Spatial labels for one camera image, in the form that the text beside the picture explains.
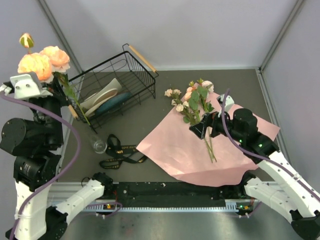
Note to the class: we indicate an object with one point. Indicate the eucalyptus pink flower sprig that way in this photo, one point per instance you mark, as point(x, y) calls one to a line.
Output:
point(197, 95)

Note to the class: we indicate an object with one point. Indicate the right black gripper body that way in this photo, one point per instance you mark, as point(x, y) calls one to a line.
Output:
point(213, 119)

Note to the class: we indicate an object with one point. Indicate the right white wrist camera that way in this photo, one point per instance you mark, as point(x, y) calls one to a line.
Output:
point(226, 102)

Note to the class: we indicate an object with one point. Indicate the white plate in basket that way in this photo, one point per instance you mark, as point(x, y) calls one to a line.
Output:
point(90, 101)

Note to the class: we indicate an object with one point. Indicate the peach rose flower stem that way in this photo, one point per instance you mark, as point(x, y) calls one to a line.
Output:
point(51, 62)

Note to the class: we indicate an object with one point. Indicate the pink wrapping paper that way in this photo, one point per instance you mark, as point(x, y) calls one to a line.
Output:
point(212, 162)

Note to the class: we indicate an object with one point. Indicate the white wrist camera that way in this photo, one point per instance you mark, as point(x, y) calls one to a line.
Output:
point(25, 86)
point(226, 102)

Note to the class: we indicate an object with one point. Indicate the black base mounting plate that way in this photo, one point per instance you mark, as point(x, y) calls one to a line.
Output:
point(139, 189)

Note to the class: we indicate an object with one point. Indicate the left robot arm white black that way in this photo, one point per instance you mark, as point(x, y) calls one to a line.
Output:
point(33, 144)

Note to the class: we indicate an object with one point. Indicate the grey slotted cable duct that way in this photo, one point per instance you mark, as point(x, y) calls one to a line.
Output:
point(225, 207)

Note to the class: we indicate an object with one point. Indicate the clear glass vase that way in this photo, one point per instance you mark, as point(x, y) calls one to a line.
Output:
point(98, 145)

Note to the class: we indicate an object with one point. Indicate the black ribbon gold lettering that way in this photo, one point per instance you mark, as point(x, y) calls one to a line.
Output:
point(119, 153)

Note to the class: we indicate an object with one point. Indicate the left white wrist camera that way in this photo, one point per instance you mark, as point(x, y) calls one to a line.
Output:
point(25, 86)

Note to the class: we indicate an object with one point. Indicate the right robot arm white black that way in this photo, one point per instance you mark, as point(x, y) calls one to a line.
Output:
point(296, 200)

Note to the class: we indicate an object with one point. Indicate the black wire basket wooden handles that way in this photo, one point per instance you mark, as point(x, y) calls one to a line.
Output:
point(135, 74)

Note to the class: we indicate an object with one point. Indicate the dark teal plate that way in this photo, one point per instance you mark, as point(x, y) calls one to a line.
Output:
point(113, 102)

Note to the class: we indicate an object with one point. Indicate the small pink rose sprig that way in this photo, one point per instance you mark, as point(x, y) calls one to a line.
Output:
point(181, 106)

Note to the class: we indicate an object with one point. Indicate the cream plate in basket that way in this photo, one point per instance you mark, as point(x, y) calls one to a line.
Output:
point(102, 98)

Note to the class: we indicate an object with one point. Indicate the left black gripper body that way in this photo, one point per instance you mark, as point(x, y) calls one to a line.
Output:
point(54, 103)

